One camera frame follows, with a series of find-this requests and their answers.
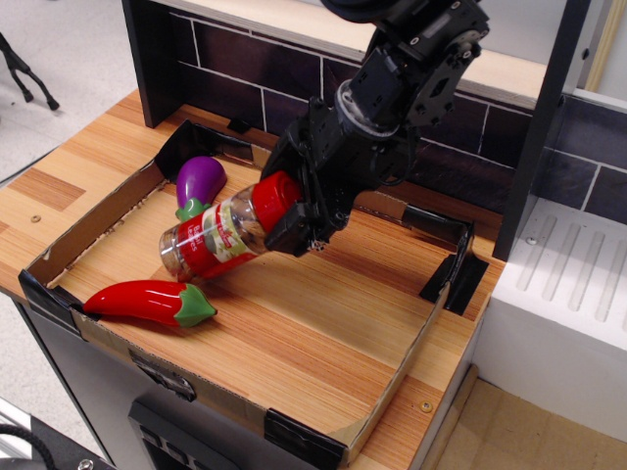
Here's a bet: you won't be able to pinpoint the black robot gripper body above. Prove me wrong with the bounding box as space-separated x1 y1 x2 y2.
279 98 419 235

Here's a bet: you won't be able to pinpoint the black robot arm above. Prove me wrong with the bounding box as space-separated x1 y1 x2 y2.
262 1 489 257

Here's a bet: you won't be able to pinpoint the black metal stand legs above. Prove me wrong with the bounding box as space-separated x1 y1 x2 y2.
0 34 60 111

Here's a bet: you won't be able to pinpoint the dark shelf side post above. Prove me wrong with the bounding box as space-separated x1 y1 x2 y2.
121 0 184 128

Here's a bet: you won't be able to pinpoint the purple toy eggplant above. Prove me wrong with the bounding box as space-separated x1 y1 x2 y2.
175 156 227 222

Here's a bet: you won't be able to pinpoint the white ribbed drainboard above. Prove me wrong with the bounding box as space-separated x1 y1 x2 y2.
493 199 626 351

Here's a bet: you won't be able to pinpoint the red-capped basil spice bottle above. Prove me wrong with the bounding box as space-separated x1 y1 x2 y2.
160 171 302 282

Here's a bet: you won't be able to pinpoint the aluminium frame with bolt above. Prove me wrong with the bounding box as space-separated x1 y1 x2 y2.
1 399 115 470

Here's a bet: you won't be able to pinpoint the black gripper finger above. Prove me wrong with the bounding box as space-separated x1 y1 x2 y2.
260 139 307 181
265 203 329 258

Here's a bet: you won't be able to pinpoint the light wooden shelf board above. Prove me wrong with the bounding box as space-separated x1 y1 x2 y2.
165 0 547 110

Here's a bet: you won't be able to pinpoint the red toy chili pepper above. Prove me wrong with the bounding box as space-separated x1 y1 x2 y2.
83 280 217 328

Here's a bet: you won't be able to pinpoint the black oven control panel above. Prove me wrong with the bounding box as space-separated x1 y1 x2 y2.
127 399 241 470

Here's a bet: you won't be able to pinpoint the dark right shelf post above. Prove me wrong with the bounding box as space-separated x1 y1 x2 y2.
493 0 592 261

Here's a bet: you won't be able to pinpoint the cardboard fence with black tape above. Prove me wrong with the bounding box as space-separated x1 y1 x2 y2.
20 128 501 469

